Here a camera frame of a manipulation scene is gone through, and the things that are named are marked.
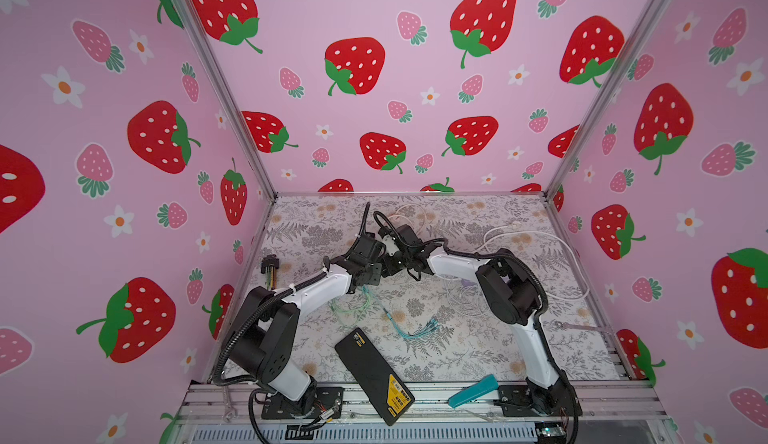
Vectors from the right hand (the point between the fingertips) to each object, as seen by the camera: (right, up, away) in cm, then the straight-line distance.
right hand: (383, 263), depth 100 cm
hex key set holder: (-38, 0, -1) cm, 38 cm away
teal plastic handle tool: (+28, -29, -22) cm, 46 cm away
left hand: (-3, -1, -8) cm, 8 cm away
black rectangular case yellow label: (-1, -26, -23) cm, 35 cm away
